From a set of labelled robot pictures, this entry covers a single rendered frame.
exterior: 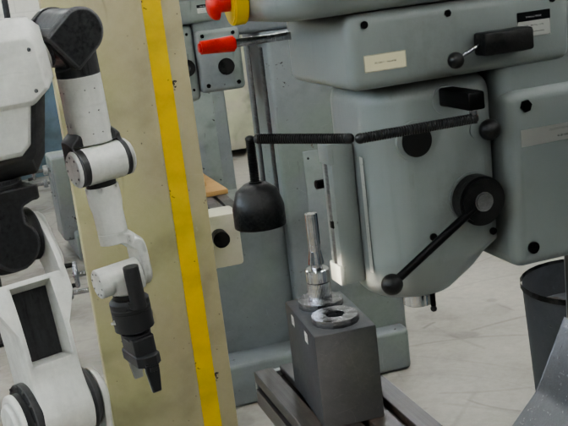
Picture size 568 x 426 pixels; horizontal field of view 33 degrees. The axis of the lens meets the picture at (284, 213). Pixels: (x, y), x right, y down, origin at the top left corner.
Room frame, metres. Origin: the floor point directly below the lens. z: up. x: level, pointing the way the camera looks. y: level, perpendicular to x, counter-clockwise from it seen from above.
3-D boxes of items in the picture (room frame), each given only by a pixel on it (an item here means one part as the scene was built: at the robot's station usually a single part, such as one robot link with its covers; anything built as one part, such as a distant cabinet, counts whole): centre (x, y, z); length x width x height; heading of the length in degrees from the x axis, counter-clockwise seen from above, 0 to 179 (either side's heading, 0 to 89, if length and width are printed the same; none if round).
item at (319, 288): (1.79, -0.05, 1.19); 0.05 x 0.05 x 0.06
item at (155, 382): (1.95, 0.32, 0.97); 0.03 x 0.02 x 0.06; 119
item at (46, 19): (2.00, 0.40, 1.70); 0.12 x 0.09 x 0.14; 37
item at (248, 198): (1.27, 0.03, 1.49); 0.07 x 0.07 x 0.06
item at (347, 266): (1.35, -0.08, 1.45); 0.04 x 0.04 x 0.21; 18
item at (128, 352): (1.99, 0.36, 1.05); 0.13 x 0.10 x 0.12; 29
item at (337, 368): (1.74, -0.06, 1.06); 0.22 x 0.12 x 0.20; 12
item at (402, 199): (1.38, -0.19, 1.47); 0.21 x 0.19 x 0.32; 18
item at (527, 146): (1.44, -0.38, 1.47); 0.24 x 0.19 x 0.26; 18
